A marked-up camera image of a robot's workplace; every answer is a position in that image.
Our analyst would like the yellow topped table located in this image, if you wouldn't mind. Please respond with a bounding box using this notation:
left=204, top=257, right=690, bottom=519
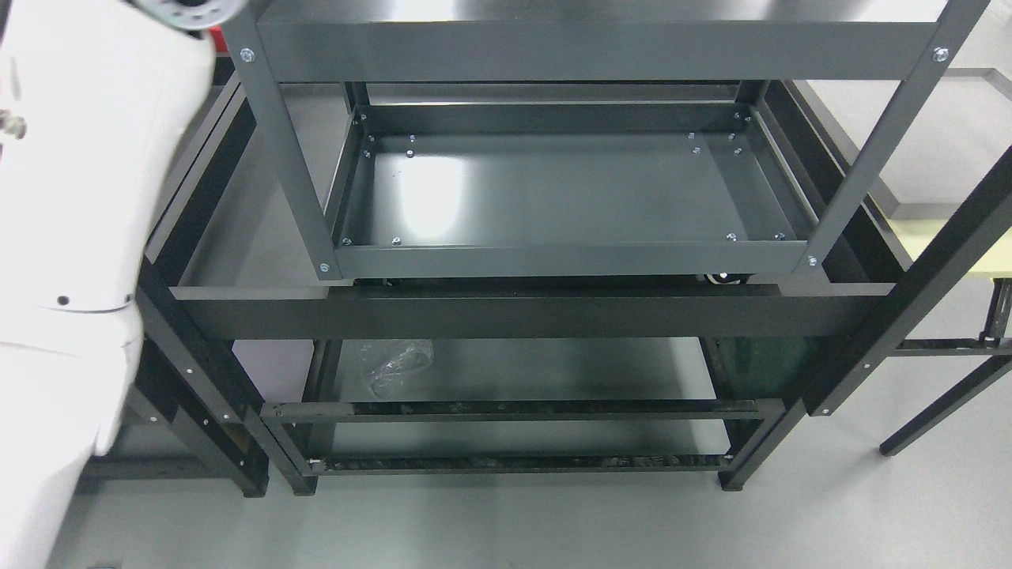
left=876, top=205, right=1010, bottom=457

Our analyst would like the clear plastic bag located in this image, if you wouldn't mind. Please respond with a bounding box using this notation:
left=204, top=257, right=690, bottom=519
left=357, top=339, right=435, bottom=400

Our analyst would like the grey metal shelf cart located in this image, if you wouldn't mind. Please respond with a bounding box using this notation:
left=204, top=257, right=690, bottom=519
left=200, top=1, right=994, bottom=495

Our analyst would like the black metal shelf rack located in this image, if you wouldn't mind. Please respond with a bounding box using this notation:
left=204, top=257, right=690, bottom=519
left=75, top=75, right=1012, bottom=499

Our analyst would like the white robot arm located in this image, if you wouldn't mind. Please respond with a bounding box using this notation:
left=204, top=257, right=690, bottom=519
left=2, top=1, right=248, bottom=568

